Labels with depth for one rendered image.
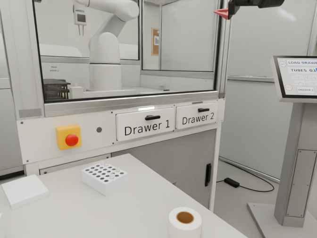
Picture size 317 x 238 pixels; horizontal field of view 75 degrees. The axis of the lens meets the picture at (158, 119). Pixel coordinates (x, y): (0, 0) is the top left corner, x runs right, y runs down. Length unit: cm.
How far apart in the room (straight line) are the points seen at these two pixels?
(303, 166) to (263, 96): 92
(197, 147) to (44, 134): 78
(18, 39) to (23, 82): 12
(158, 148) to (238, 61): 170
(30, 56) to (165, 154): 70
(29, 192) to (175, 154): 68
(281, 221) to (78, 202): 150
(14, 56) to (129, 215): 55
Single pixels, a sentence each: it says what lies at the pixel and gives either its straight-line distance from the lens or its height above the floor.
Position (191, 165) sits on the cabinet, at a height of 57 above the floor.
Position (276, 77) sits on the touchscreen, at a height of 107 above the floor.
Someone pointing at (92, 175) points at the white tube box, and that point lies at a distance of 65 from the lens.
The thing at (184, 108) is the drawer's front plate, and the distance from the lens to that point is 101.
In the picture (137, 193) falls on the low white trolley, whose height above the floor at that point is 76.
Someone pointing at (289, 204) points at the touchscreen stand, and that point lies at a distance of 177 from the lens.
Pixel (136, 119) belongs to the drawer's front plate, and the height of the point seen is 90.
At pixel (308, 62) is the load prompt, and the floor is 116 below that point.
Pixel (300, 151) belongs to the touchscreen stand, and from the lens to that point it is 161.
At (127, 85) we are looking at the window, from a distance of 86.
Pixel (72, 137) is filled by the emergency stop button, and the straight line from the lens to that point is 72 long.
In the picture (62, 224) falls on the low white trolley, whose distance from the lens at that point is 57.
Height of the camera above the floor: 111
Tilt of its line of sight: 14 degrees down
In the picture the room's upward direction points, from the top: 1 degrees clockwise
